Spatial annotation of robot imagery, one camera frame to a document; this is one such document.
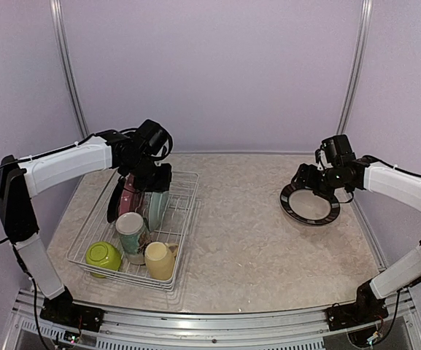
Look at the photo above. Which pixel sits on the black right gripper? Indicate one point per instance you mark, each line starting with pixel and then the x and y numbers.
pixel 309 181

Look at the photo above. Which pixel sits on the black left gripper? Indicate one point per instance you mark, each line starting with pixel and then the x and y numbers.
pixel 163 184

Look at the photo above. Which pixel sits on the light teal flower plate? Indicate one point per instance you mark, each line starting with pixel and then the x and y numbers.
pixel 156 209

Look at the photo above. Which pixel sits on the black rimmed striped plate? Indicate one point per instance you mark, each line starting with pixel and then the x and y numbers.
pixel 305 207

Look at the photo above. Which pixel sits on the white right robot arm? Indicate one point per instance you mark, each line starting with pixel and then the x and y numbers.
pixel 370 174

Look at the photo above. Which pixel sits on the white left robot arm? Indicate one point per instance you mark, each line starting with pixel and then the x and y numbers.
pixel 139 153

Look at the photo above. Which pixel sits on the maroon pink plate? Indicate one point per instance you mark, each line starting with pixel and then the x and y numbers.
pixel 131 199

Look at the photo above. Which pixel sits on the small black plate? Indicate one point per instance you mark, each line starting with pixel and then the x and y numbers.
pixel 114 201

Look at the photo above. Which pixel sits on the floral patterned tall mug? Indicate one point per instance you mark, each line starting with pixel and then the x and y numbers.
pixel 134 236

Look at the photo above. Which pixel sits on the yellow mug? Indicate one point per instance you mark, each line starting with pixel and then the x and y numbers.
pixel 160 259

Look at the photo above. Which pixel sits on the lime green bowl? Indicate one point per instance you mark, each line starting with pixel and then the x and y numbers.
pixel 103 254

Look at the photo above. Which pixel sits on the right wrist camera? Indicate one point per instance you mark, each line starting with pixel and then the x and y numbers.
pixel 337 150

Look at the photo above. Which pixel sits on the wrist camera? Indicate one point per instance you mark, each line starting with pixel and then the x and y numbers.
pixel 153 140
pixel 337 150

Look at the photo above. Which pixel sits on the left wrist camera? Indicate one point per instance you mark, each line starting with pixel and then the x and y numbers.
pixel 153 140

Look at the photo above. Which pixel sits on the white wire dish rack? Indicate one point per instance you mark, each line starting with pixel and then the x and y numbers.
pixel 173 229

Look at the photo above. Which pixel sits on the right aluminium corner post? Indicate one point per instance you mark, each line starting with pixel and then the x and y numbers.
pixel 357 62

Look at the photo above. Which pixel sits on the aluminium corner post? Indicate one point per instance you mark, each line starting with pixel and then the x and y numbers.
pixel 63 48
pixel 357 62

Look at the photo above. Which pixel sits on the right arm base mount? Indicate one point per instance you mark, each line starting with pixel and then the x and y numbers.
pixel 365 309

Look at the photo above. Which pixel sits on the aluminium front frame rail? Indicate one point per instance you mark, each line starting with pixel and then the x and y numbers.
pixel 128 328

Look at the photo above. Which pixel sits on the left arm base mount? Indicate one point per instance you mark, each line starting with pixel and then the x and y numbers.
pixel 64 311

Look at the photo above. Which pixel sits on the left aluminium corner post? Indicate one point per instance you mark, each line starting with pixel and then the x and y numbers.
pixel 63 48

